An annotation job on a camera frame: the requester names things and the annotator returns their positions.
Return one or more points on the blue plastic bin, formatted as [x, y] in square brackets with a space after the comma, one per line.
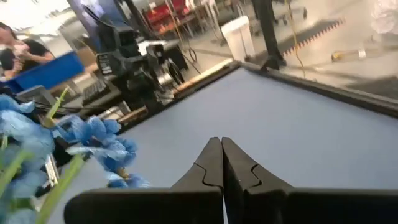
[46, 74]

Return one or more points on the white bin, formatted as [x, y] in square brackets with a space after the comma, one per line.
[237, 40]

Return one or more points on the red tool cart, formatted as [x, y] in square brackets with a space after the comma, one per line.
[161, 14]

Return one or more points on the black stand pole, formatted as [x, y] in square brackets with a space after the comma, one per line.
[267, 31]

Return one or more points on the dark monitor panel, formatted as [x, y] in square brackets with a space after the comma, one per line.
[93, 21]

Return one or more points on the orange striped floor strip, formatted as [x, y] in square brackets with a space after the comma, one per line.
[311, 37]

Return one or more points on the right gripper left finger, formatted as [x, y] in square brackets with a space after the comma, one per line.
[140, 208]

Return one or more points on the blue artificial flower bunch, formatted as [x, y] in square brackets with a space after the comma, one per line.
[21, 130]
[105, 137]

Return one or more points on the person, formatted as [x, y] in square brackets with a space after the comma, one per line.
[34, 53]

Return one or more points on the large white flower bunch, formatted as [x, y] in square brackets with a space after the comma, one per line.
[385, 15]

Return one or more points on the black keyboard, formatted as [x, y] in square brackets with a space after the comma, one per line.
[94, 91]

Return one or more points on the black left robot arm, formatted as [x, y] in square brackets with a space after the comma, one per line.
[133, 71]

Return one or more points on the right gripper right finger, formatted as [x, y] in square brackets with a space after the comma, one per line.
[311, 208]

